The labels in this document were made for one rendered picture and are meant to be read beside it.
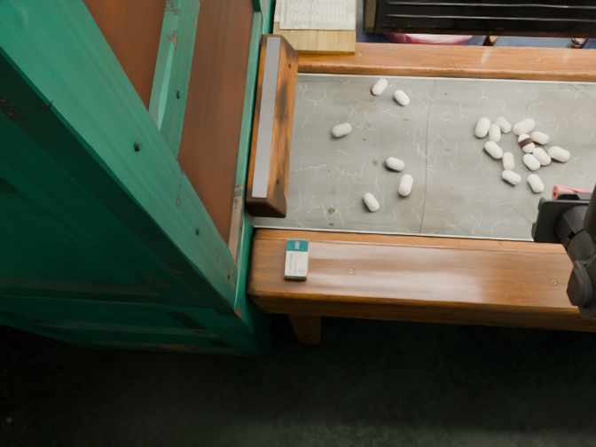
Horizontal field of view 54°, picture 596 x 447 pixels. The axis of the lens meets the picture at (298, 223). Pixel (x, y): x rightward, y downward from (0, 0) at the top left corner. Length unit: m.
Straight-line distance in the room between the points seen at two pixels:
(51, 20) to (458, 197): 0.81
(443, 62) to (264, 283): 0.50
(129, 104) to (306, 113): 0.69
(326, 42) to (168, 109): 0.64
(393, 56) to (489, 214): 0.33
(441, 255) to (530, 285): 0.14
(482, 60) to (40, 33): 0.91
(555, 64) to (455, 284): 0.44
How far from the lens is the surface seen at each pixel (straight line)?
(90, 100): 0.35
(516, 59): 1.14
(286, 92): 0.98
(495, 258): 0.98
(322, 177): 1.02
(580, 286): 0.71
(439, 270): 0.96
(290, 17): 1.14
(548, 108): 1.14
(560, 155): 1.08
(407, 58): 1.11
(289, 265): 0.92
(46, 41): 0.31
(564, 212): 0.85
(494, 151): 1.05
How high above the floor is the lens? 1.68
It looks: 72 degrees down
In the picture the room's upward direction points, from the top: 9 degrees counter-clockwise
